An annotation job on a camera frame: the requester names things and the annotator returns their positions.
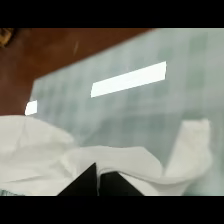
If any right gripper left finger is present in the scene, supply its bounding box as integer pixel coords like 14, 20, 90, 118
57, 162, 99, 197

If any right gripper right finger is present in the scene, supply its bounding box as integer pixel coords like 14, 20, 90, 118
98, 170, 145, 197

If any white shirt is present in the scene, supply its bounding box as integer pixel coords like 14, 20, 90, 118
0, 114, 214, 197

